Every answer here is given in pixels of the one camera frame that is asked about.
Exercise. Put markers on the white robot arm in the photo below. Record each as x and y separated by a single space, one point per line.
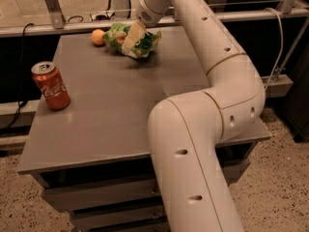
184 130

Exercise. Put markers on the grey drawer cabinet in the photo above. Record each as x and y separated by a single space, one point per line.
93 158

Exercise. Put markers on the green rice chip bag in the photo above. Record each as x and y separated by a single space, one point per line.
115 37

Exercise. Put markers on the white power strip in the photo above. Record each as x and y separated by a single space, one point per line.
101 16

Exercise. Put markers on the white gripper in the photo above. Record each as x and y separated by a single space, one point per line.
145 14

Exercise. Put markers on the red Coca-Cola can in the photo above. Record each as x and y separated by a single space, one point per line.
49 80

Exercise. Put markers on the orange fruit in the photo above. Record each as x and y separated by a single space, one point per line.
98 37

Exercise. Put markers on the metal railing frame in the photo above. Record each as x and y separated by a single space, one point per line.
40 24

